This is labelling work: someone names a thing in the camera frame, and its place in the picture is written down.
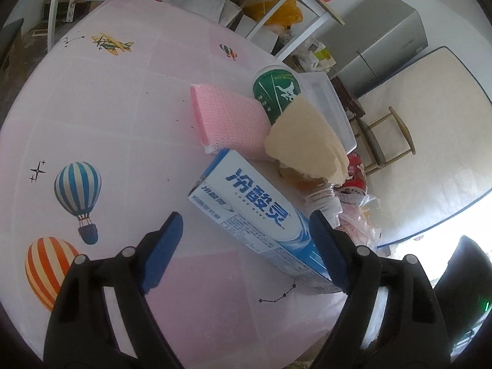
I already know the crumpled clear plastic bag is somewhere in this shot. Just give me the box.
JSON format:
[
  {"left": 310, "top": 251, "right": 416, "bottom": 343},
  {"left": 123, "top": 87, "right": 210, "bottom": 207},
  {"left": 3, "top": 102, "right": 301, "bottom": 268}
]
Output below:
[{"left": 334, "top": 194, "right": 385, "bottom": 250}]

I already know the green snack canister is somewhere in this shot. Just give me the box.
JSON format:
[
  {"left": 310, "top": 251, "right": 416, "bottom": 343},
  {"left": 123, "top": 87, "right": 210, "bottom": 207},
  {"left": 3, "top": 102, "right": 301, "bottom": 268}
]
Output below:
[{"left": 252, "top": 65, "right": 302, "bottom": 127}]

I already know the yellow plastic bag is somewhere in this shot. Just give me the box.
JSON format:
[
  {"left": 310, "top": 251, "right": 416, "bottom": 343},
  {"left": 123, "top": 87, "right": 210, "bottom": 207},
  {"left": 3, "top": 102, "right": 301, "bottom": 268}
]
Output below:
[{"left": 244, "top": 0, "right": 304, "bottom": 27}]

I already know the crushed clear plastic bottle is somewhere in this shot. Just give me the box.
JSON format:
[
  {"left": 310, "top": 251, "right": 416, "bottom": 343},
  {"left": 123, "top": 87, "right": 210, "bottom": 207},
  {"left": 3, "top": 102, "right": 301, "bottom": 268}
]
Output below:
[{"left": 305, "top": 184, "right": 343, "bottom": 227}]

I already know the pink mesh sponge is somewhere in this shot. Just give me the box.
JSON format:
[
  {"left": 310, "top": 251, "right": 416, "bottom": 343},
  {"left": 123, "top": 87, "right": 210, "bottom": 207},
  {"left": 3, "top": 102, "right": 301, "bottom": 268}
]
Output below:
[{"left": 189, "top": 83, "right": 272, "bottom": 154}]

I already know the blue white toothpaste box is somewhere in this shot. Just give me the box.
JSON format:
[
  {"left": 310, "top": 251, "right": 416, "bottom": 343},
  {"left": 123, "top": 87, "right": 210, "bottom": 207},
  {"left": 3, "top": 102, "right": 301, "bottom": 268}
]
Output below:
[{"left": 188, "top": 148, "right": 347, "bottom": 296}]

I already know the wooden chair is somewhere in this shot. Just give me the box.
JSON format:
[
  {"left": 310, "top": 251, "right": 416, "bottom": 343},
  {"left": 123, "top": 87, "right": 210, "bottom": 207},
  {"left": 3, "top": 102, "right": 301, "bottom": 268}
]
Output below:
[{"left": 351, "top": 105, "right": 416, "bottom": 173}]

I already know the beige cloth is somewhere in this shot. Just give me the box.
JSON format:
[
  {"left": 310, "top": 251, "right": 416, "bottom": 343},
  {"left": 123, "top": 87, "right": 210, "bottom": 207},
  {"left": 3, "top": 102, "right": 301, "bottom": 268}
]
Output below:
[{"left": 263, "top": 98, "right": 351, "bottom": 185}]

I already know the red can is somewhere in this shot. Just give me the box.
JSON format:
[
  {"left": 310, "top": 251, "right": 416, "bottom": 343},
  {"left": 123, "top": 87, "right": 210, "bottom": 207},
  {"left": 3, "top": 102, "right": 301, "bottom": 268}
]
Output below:
[{"left": 338, "top": 153, "right": 367, "bottom": 196}]

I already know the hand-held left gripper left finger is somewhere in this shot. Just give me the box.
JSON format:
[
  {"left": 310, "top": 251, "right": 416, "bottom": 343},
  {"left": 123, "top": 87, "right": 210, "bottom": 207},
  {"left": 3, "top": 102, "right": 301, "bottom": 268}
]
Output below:
[{"left": 43, "top": 211, "right": 184, "bottom": 369}]

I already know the silver refrigerator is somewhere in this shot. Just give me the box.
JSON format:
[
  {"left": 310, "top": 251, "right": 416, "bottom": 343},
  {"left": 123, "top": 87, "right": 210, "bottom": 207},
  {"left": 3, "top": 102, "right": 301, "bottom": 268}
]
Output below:
[{"left": 319, "top": 0, "right": 428, "bottom": 98}]

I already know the white cardboard box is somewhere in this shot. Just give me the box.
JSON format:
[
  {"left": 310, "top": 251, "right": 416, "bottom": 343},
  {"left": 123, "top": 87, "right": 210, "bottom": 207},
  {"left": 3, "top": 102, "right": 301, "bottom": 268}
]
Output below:
[{"left": 227, "top": 8, "right": 281, "bottom": 54}]

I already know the pink printed tablecloth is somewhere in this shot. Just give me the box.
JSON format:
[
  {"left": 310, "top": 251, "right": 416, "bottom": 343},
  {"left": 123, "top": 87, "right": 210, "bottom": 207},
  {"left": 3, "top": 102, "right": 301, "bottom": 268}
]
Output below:
[{"left": 0, "top": 0, "right": 381, "bottom": 366}]

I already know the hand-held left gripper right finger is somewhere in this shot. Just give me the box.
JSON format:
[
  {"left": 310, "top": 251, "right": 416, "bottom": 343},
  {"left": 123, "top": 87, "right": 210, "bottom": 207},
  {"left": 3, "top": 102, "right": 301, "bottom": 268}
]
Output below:
[{"left": 308, "top": 209, "right": 452, "bottom": 369}]

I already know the toaster oven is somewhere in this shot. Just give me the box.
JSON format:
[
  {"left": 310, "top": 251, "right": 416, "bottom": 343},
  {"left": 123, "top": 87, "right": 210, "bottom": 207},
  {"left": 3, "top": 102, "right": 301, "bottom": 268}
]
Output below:
[{"left": 40, "top": 0, "right": 77, "bottom": 24}]

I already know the clear plastic storage box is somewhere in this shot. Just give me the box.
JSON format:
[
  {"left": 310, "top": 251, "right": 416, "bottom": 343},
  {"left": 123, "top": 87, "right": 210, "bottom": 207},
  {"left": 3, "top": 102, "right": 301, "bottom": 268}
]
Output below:
[{"left": 298, "top": 74, "right": 358, "bottom": 154}]

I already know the dark wooden stool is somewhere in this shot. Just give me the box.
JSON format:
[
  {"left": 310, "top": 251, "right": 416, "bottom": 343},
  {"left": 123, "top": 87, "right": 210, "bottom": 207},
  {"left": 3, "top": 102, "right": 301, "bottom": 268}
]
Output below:
[{"left": 331, "top": 77, "right": 366, "bottom": 120}]

